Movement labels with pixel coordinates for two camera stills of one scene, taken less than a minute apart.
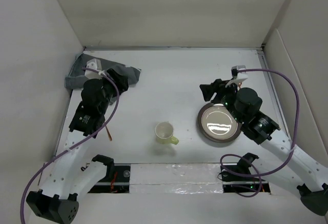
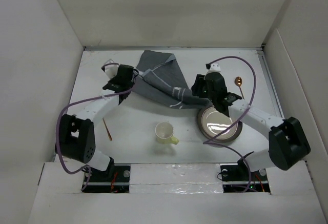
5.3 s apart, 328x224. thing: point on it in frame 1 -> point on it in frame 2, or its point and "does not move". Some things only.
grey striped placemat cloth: [76, 77] -> [161, 81]
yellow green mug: [164, 131] does not move
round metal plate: [217, 123] does not move
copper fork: [109, 136] does not move
